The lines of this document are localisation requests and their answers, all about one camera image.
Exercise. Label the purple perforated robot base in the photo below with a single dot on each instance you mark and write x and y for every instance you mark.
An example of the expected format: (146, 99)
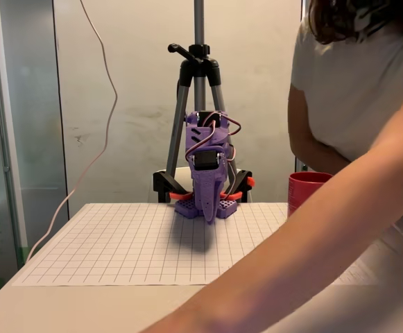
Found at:
(229, 206)

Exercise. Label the person's bare forearm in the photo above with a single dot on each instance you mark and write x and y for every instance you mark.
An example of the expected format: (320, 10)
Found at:
(308, 260)

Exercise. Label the purple robot arm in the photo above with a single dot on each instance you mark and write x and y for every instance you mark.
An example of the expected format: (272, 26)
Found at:
(201, 137)

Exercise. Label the red plastic cup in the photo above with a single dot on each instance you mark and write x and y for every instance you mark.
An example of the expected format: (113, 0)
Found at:
(301, 194)

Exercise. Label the orange black table clamp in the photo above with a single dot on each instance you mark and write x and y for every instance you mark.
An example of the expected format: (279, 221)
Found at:
(244, 184)
(161, 184)

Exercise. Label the white grid paper sheet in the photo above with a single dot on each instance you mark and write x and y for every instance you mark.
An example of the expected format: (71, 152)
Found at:
(118, 243)

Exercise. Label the person in white t-shirt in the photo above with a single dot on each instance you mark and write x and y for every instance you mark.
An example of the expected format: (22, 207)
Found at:
(353, 86)

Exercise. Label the grey black camera tripod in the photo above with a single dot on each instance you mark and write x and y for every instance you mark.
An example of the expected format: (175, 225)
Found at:
(198, 34)

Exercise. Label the grey metal door frame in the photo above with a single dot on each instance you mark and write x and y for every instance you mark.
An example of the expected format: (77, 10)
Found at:
(0, 104)

